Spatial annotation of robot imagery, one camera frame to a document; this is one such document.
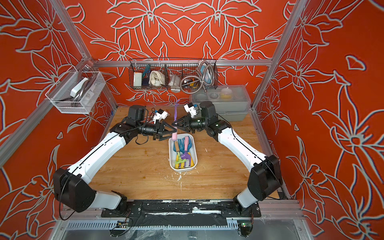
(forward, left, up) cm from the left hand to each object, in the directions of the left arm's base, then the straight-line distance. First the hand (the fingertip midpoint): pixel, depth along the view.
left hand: (174, 133), depth 67 cm
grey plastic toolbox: (+38, -33, -15) cm, 52 cm away
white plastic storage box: (+8, +4, -29) cm, 30 cm away
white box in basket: (+37, +28, +3) cm, 46 cm away
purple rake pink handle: (+3, -4, -27) cm, 28 cm away
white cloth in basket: (+38, +16, +3) cm, 41 cm away
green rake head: (-1, -1, -25) cm, 26 cm away
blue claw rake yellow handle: (+11, -1, -28) cm, 30 cm away
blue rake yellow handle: (-2, -8, -27) cm, 29 cm away
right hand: (+3, +2, +2) cm, 4 cm away
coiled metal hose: (+39, -5, -1) cm, 39 cm away
